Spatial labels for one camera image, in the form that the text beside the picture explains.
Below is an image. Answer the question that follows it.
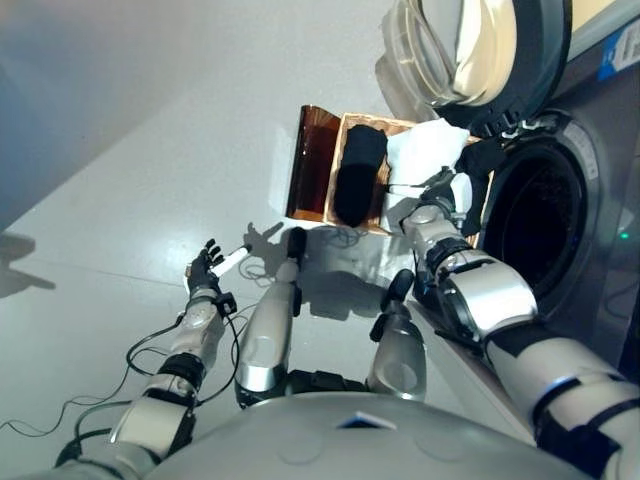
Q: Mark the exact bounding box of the grey front-load washing machine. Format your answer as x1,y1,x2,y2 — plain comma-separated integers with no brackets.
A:
462,29,640,381

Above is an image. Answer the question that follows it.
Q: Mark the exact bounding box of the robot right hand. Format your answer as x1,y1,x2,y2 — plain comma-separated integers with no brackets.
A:
417,167,475,217

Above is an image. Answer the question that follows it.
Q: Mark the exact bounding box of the robot right leg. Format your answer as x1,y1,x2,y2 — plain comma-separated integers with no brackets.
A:
367,269,427,401

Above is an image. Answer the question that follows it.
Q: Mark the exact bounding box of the white garment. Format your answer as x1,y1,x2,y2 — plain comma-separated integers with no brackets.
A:
382,117,474,234

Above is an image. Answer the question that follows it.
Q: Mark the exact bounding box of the blue energy label sticker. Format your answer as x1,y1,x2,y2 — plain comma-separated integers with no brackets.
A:
597,24,640,81

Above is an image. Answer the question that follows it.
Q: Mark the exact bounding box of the rolled black garment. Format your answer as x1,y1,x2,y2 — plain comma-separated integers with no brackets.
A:
332,124,389,229

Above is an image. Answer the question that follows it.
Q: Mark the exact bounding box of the grey robot torso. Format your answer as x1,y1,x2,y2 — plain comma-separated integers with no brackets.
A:
144,369,596,480

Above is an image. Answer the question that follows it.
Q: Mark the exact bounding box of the crumpled black garment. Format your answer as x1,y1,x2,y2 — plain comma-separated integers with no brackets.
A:
452,137,509,236

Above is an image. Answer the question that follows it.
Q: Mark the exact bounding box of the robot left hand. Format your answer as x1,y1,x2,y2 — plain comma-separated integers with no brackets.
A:
185,238,250,301

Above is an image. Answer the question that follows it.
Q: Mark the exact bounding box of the round glass washer door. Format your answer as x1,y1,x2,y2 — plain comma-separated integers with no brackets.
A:
374,0,571,136

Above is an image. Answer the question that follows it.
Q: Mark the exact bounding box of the wicker laundry basket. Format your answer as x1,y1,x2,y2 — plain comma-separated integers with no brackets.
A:
322,112,496,237

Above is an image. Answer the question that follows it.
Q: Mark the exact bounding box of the beige and white cabinet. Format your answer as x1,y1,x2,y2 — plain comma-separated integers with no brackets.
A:
569,0,640,41

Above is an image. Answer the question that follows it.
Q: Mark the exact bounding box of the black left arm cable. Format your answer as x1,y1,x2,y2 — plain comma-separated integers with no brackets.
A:
0,304,242,469

